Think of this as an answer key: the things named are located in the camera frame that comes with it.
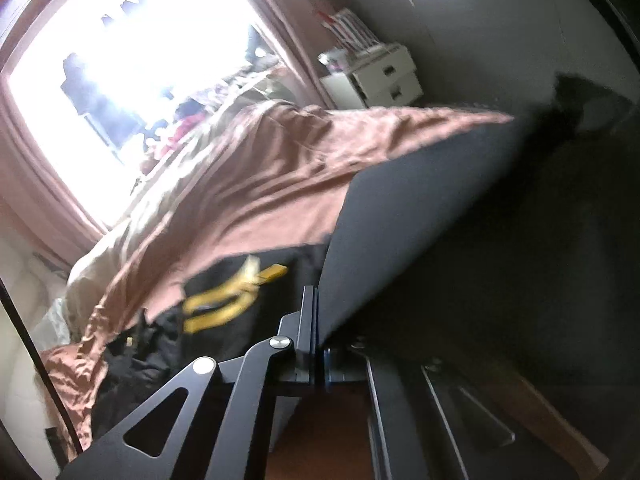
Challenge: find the pile of colourful clothes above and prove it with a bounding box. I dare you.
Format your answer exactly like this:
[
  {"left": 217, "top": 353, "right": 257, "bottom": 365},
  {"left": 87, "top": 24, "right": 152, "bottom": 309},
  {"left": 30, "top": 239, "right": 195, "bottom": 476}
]
[{"left": 142, "top": 55, "right": 286, "bottom": 161}]

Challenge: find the large black garment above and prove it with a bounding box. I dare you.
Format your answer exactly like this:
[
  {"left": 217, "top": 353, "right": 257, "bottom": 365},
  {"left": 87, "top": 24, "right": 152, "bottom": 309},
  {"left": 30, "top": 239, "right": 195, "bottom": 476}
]
[{"left": 318, "top": 112, "right": 640, "bottom": 411}]

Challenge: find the black cloth with yellow print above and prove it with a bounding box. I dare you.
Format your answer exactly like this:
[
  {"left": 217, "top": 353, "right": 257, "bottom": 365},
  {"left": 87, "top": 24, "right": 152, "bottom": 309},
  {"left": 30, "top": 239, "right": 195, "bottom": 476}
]
[{"left": 90, "top": 242, "right": 331, "bottom": 451}]

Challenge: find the beige quilt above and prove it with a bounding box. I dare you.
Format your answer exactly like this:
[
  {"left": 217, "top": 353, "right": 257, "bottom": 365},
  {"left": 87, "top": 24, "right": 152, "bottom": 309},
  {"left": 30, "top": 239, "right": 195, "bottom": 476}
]
[{"left": 65, "top": 72, "right": 301, "bottom": 321}]

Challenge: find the black fuzzy cloth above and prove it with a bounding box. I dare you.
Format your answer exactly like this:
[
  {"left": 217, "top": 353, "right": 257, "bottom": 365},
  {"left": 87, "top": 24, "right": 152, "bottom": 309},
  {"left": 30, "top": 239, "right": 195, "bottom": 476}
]
[{"left": 525, "top": 74, "right": 618, "bottom": 141}]

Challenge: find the pink blanket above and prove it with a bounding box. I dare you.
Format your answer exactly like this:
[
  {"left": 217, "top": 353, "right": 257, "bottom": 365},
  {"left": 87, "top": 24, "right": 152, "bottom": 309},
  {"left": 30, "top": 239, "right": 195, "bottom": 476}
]
[{"left": 40, "top": 102, "right": 516, "bottom": 451}]

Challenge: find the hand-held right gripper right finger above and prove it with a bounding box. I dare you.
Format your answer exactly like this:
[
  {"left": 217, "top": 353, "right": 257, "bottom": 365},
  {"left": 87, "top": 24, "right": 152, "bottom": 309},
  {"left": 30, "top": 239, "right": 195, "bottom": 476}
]
[{"left": 322, "top": 344, "right": 517, "bottom": 480}]

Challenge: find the black cable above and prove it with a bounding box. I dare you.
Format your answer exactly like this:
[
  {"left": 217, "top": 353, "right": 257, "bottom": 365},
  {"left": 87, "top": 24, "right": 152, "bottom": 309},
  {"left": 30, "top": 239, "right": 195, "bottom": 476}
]
[{"left": 0, "top": 280, "right": 83, "bottom": 453}]

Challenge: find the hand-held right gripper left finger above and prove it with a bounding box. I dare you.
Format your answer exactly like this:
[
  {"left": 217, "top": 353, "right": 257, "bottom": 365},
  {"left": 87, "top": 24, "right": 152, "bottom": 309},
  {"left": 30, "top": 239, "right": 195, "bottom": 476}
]
[{"left": 57, "top": 285, "right": 321, "bottom": 480}]

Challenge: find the dark grey wardrobe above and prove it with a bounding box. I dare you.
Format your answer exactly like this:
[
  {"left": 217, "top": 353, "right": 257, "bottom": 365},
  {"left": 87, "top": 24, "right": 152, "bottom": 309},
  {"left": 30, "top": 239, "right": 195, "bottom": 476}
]
[{"left": 310, "top": 0, "right": 640, "bottom": 126}]

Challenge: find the window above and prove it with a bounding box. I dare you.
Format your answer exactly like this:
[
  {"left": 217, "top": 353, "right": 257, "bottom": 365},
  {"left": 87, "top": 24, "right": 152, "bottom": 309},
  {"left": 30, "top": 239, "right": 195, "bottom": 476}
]
[{"left": 10, "top": 0, "right": 281, "bottom": 236}]

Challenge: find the white drawer cabinet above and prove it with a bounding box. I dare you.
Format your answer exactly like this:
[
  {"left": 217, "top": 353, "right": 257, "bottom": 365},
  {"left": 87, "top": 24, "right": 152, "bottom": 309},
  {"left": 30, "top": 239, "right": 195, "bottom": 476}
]
[{"left": 320, "top": 45, "right": 423, "bottom": 108}]

